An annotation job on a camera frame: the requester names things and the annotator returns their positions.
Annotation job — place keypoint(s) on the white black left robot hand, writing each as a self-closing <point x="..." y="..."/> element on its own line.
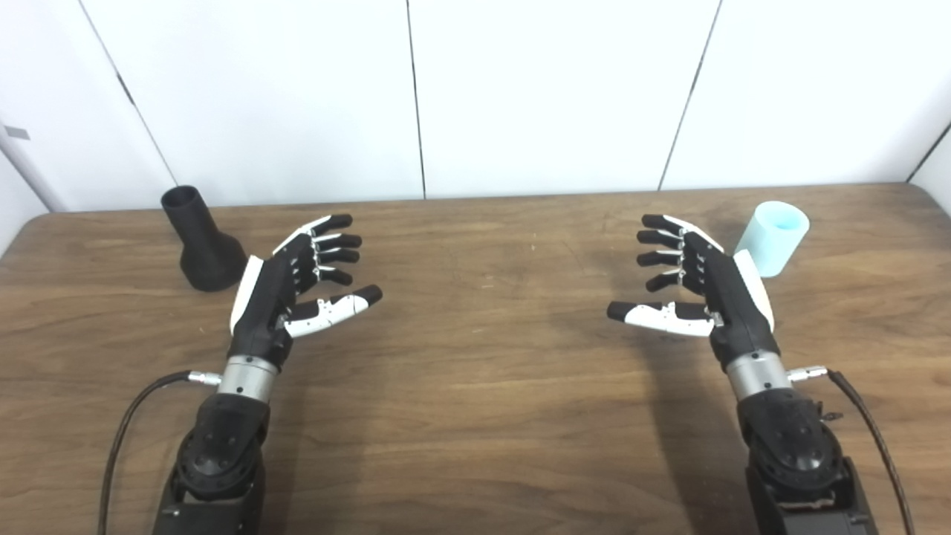
<point x="264" y="297"/>

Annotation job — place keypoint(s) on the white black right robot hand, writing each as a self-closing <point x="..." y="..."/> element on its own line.
<point x="732" y="297"/>

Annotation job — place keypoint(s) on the black funnel-shaped nozzle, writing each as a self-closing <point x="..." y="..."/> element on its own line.
<point x="208" y="260"/>

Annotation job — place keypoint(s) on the light blue cup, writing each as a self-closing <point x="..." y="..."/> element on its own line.
<point x="780" y="245"/>

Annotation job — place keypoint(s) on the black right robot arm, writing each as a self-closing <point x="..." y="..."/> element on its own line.
<point x="795" y="453"/>

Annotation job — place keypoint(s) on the small grey wall label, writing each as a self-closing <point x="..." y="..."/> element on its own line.
<point x="16" y="133"/>

